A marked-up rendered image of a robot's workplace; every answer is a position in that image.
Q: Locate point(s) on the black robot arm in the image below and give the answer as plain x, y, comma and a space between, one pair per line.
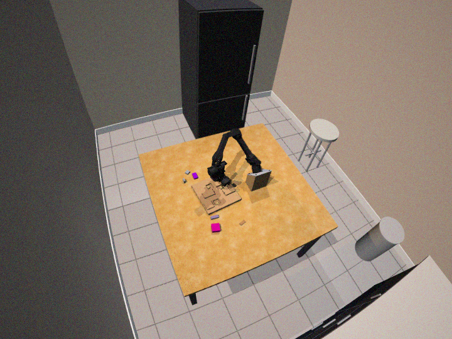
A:
218, 166

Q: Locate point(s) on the magenta block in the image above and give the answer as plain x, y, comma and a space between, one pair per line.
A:
215, 227

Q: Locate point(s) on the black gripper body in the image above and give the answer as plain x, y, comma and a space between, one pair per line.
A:
224, 181

